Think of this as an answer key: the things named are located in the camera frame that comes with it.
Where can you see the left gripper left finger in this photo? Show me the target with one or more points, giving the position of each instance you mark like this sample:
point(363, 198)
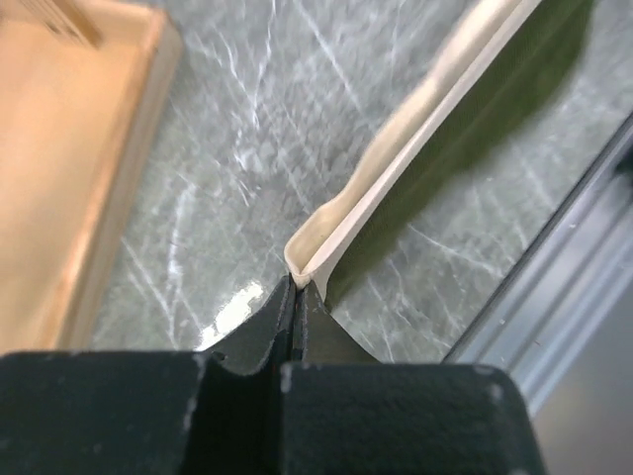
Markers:
point(149, 412)

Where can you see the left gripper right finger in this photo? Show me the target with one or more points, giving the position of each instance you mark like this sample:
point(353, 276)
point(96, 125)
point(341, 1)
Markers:
point(341, 412)

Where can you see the olive green underwear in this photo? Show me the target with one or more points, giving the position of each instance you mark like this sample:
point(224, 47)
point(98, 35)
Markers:
point(492, 42)

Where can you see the aluminium mounting rail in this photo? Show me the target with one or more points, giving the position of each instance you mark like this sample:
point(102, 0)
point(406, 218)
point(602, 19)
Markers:
point(546, 309)

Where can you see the wooden drying rack frame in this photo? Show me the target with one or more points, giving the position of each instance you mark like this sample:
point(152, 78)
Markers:
point(83, 86)

